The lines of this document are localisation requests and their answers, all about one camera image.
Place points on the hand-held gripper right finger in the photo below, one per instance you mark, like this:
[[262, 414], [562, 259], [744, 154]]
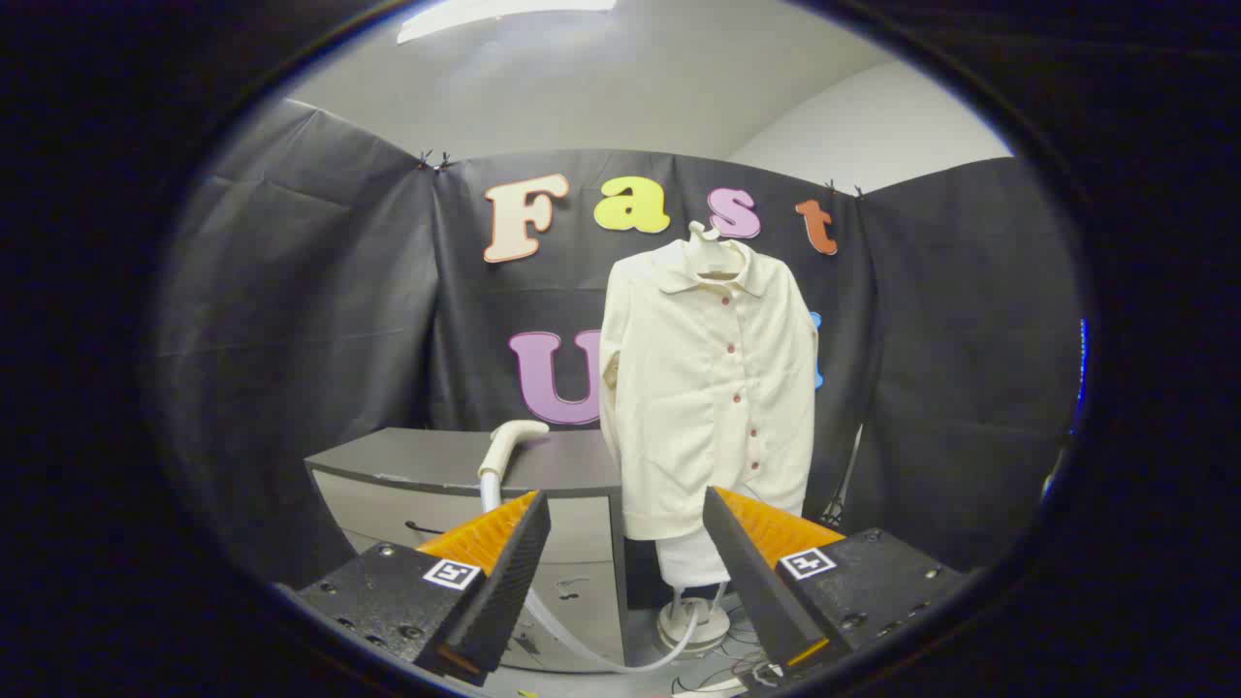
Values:
[[756, 582]]

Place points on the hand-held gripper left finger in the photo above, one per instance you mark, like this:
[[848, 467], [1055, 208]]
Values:
[[504, 582]]

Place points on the cream button shirt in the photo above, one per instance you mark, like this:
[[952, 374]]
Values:
[[698, 407]]

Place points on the white clothes hanger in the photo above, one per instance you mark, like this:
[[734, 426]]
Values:
[[708, 254]]

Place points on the white round stand base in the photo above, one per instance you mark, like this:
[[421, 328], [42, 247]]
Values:
[[693, 630]]

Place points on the thin black tripod stand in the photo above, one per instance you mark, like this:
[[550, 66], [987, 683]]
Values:
[[845, 475]]

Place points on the grey drawer cabinet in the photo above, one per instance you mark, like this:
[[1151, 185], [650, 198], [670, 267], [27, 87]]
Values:
[[407, 456]]

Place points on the ceiling light panel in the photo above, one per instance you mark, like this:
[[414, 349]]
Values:
[[465, 15]]

